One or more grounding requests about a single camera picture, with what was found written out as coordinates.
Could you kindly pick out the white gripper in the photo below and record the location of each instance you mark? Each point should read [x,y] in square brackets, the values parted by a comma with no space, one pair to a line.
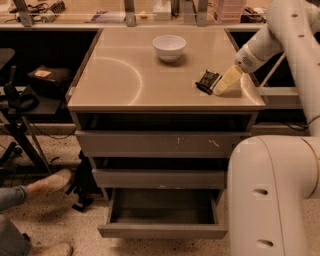
[245,62]

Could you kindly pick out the black chocolate rxbar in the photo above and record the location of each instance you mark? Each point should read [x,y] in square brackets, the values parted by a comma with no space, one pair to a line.
[208,81]

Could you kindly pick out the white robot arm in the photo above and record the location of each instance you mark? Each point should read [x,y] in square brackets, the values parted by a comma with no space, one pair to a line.
[269,176]

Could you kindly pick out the grey drawer cabinet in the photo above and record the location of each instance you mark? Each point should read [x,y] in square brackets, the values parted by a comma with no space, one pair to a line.
[124,75]

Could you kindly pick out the top grey drawer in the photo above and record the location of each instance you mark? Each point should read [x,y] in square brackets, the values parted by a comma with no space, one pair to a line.
[162,135]

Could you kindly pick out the grey drawer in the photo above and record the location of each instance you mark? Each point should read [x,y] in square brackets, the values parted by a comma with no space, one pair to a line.
[161,173]
[163,214]
[162,135]

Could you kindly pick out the middle grey drawer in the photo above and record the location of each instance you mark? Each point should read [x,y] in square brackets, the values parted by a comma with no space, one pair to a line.
[161,173]

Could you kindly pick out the bottom grey drawer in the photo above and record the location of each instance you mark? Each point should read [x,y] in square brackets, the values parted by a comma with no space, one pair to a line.
[163,214]

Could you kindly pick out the pink stacked bins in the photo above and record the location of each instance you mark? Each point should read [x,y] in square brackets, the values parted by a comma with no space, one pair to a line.
[228,11]

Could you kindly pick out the white ceramic bowl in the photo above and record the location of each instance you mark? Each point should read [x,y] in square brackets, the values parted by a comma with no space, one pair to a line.
[169,48]

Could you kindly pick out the white box on bench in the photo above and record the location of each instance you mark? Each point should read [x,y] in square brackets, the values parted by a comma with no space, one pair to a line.
[162,10]

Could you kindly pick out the black bag with label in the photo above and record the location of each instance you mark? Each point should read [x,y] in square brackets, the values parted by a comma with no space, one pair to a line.
[50,82]

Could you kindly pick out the black headphones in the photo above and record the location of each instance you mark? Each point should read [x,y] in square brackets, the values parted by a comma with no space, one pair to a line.
[20,102]

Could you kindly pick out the tan shoe lower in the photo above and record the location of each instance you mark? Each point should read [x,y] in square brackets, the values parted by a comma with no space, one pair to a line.
[61,249]

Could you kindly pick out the blue jeans leg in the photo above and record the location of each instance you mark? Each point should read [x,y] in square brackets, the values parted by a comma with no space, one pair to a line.
[12,241]

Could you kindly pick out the black stand frame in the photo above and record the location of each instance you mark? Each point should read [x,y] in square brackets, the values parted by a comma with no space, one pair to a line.
[22,134]

